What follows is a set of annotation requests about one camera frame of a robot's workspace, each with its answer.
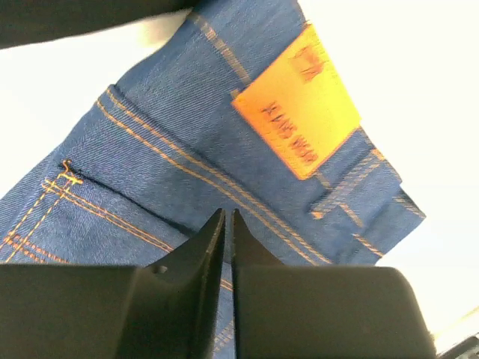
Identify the black garment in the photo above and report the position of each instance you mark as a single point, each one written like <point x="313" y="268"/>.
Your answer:
<point x="24" y="22"/>

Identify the dark blue denim trousers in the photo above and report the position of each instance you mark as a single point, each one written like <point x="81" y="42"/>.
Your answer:
<point x="241" y="110"/>

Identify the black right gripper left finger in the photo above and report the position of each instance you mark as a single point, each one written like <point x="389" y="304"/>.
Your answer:
<point x="164" y="310"/>

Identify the aluminium front frame rail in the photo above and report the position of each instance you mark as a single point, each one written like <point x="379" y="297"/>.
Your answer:
<point x="457" y="332"/>

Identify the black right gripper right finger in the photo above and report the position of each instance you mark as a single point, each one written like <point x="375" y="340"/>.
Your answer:
<point x="284" y="311"/>

